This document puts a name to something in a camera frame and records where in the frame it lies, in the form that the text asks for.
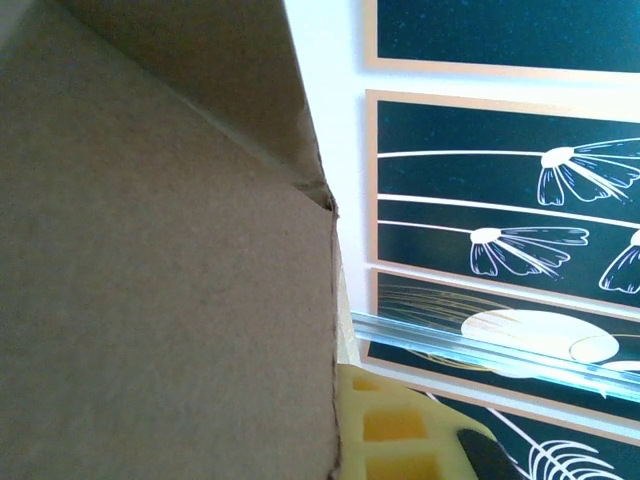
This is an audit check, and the aluminium frame post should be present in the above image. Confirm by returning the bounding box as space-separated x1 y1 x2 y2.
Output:
349 308 640 401

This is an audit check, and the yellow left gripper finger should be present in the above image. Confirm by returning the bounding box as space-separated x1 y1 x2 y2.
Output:
338 363 532 480

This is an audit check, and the brown cardboard box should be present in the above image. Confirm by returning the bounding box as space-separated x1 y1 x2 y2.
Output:
0 0 346 480

